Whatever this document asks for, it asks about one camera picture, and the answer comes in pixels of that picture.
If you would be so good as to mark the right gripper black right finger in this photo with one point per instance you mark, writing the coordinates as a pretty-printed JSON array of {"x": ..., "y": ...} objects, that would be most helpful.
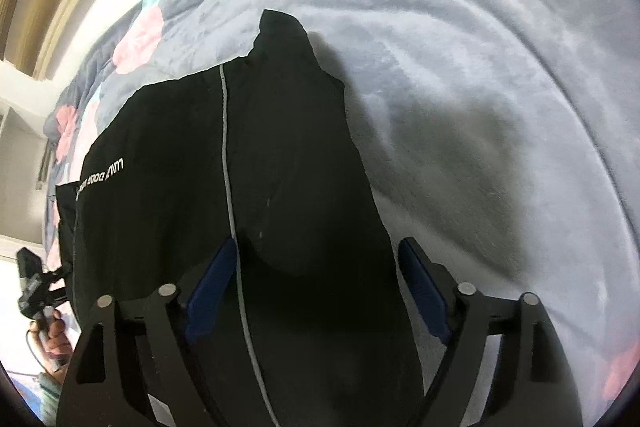
[{"x": 503, "y": 364}]

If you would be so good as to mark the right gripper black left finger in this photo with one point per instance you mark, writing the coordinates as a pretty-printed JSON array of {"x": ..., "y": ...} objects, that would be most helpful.
[{"x": 131, "y": 350}]

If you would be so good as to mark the black jacket with grey piping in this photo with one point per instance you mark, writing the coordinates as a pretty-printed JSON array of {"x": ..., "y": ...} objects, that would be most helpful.
[{"x": 241, "y": 185}]

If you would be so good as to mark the person's left hand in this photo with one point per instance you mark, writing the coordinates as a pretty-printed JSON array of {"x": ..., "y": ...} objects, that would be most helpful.
[{"x": 52, "y": 345}]

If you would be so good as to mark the grey-green left sleeve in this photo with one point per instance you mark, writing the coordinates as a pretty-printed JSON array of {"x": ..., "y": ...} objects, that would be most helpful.
[{"x": 51, "y": 387}]

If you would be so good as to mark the white shelf unit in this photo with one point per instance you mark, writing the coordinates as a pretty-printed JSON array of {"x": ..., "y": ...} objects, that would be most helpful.
[{"x": 25, "y": 158}]

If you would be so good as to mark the grey floral fleece blanket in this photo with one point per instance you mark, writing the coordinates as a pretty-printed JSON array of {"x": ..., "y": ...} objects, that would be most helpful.
[{"x": 501, "y": 135}]

